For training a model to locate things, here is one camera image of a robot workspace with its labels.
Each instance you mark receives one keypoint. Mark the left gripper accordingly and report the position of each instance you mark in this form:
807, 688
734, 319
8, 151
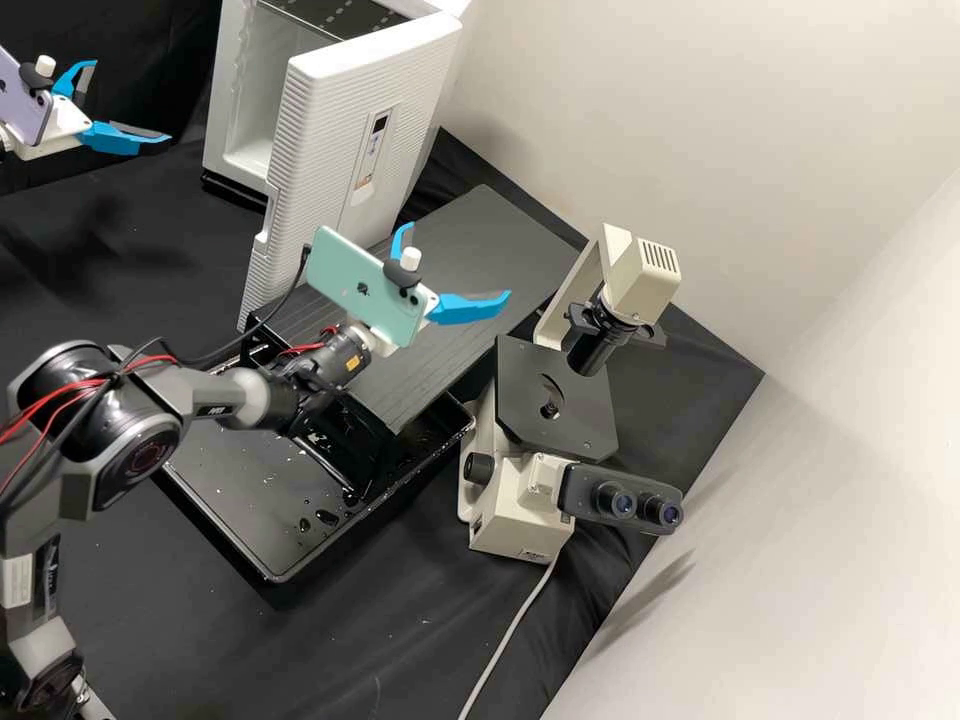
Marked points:
69, 120

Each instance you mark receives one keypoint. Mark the right wrist camera phone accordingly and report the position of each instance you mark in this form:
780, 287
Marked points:
352, 270

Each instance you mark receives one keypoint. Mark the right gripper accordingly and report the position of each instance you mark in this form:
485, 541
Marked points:
377, 339

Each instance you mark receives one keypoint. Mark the wrist camera phone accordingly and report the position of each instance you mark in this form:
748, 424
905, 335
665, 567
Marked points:
22, 109
352, 270

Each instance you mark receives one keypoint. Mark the left wrist camera phone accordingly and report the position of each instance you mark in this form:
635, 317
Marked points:
22, 109

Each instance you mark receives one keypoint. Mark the incubator door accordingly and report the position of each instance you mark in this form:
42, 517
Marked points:
322, 150

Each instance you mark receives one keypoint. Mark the white incubator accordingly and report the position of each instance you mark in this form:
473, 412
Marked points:
259, 90

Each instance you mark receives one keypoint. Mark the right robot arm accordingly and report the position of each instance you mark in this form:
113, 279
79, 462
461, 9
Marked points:
225, 397

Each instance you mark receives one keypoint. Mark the black platform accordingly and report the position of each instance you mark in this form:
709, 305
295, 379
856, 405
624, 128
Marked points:
232, 196
480, 247

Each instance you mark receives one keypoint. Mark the black tray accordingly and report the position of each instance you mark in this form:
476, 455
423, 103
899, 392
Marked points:
247, 495

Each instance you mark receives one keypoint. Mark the cream microscope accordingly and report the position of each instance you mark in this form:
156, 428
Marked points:
517, 480

